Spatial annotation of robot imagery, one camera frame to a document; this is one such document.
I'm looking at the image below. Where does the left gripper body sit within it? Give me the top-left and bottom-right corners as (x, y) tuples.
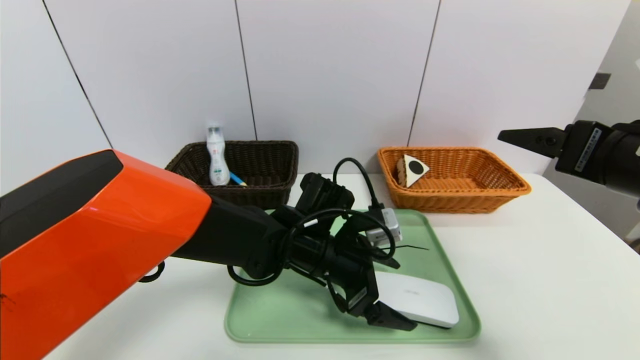
(325, 234), (379, 318)

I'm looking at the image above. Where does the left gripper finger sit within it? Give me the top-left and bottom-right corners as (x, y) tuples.
(368, 251), (401, 270)
(363, 300), (419, 332)

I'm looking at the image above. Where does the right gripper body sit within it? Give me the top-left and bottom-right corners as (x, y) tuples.
(555, 120), (640, 199)

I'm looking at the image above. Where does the white rectangular case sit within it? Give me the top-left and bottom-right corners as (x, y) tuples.
(375, 271), (461, 329)

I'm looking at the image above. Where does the chocolate blueberry cake slice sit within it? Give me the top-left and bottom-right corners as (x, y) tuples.
(396, 154), (431, 189)

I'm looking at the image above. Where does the clear lotion bottle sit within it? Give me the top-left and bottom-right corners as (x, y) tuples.
(206, 125), (231, 187)

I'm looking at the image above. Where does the orange wicker basket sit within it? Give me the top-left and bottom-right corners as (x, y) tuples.
(376, 146), (532, 215)

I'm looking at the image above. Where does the dark brown wicker basket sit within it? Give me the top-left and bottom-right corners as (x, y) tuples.
(165, 140), (300, 211)

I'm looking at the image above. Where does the green plastic tray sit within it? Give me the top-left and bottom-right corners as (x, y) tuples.
(224, 209), (482, 345)

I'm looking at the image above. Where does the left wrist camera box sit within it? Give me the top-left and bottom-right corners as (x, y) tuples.
(365, 207), (403, 246)

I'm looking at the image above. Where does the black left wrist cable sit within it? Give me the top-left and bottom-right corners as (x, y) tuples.
(227, 157), (398, 287)

